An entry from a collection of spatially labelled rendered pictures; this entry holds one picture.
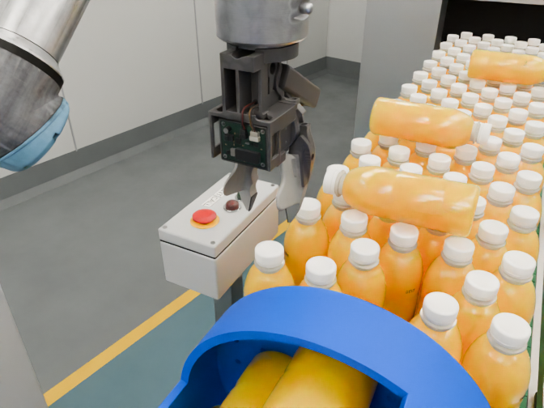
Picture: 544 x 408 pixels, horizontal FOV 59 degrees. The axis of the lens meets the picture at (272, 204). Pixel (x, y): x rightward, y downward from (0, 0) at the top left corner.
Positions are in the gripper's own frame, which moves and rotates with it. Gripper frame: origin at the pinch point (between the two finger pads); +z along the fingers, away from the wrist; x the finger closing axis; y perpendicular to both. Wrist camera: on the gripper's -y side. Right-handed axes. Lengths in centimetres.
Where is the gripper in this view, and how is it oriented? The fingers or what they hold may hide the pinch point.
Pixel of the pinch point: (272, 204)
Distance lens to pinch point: 59.0
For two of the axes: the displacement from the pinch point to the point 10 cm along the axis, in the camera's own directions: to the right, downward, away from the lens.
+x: 8.9, 2.4, -3.9
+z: 0.0, 8.5, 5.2
